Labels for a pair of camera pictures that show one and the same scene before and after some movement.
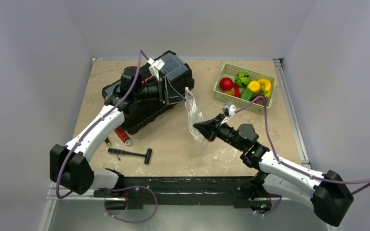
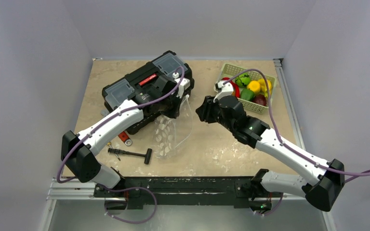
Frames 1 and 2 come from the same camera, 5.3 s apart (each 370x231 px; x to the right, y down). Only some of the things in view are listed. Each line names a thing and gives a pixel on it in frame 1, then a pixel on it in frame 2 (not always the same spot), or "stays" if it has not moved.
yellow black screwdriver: [109, 143] stays
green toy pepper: [247, 94] stays
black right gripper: [217, 127] to [212, 109]
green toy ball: [243, 79] stays
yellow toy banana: [266, 84] stays
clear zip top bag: [194, 117] to [171, 132]
